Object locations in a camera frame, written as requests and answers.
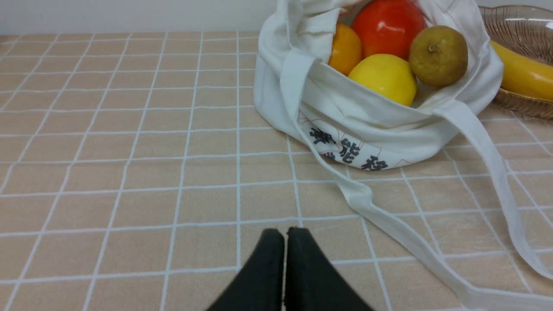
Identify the brown-green pear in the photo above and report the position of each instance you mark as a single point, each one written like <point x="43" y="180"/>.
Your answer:
<point x="439" y="56"/>

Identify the red tomato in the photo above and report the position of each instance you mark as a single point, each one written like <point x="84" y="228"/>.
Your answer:
<point x="388" y="27"/>

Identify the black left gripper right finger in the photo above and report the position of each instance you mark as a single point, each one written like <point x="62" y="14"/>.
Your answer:
<point x="311" y="281"/>

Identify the yellow lemon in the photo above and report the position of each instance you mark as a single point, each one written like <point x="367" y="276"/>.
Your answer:
<point x="387" y="75"/>

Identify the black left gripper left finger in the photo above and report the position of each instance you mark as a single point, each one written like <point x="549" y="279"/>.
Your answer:
<point x="259" y="284"/>

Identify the yellow banana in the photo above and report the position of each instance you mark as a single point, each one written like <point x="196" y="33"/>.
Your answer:
<point x="524" y="76"/>

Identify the orange fruit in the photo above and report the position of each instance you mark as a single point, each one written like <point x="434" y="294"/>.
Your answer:
<point x="346" y="49"/>

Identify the white cloth tote bag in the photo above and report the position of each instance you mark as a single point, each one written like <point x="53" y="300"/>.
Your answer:
<point x="297" y="92"/>

